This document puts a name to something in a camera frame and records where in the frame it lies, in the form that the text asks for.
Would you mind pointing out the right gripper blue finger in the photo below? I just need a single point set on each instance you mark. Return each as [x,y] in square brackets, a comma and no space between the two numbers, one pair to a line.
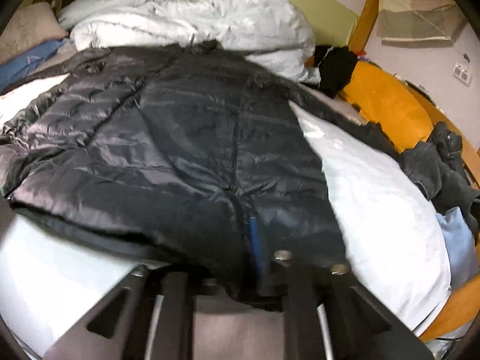
[287,284]

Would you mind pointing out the black puffer down jacket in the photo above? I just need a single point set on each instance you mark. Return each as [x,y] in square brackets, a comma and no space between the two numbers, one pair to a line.
[165,153]

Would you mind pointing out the dark grey clothes pile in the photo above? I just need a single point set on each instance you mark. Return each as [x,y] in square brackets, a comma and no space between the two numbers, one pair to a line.
[436,167]

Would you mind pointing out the light blue cloth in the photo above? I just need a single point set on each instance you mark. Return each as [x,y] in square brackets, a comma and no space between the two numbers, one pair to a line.
[460,245]

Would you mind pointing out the orange body pillow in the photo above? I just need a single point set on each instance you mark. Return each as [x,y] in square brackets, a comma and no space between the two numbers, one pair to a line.
[381,98]

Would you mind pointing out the black garment by headboard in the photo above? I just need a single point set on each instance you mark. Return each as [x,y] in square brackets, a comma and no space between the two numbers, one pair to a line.
[336,65]

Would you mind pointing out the light grey rumpled duvet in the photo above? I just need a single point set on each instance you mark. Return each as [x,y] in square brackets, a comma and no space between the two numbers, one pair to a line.
[272,33]

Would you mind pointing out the checked hanging curtain cloth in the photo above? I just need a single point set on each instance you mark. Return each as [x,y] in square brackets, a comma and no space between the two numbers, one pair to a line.
[419,20]

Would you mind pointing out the blue pillow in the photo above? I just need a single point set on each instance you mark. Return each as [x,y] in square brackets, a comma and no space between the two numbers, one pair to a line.
[20,66]

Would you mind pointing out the beige pink pillow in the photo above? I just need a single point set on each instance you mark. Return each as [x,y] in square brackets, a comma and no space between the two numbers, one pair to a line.
[29,27]

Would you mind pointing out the white wall socket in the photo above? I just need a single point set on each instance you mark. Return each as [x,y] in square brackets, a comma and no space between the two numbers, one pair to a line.
[463,73]

